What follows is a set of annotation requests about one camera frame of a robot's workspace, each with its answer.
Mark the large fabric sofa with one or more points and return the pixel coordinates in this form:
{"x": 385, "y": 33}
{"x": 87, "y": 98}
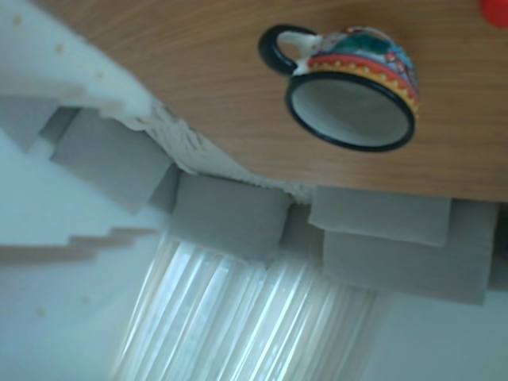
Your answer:
{"x": 222, "y": 210}

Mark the sheer white curtain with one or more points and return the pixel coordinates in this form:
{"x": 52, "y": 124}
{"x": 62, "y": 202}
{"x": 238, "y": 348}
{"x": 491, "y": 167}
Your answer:
{"x": 238, "y": 317}

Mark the red plastic bottle cap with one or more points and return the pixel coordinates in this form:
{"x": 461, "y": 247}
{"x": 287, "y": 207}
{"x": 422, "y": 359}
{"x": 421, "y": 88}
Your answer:
{"x": 496, "y": 12}

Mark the white knit blanket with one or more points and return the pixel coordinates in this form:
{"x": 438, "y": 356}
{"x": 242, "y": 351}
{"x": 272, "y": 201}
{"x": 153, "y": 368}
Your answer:
{"x": 178, "y": 135}

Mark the colourful painted ceramic cup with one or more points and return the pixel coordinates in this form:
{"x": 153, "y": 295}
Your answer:
{"x": 349, "y": 107}

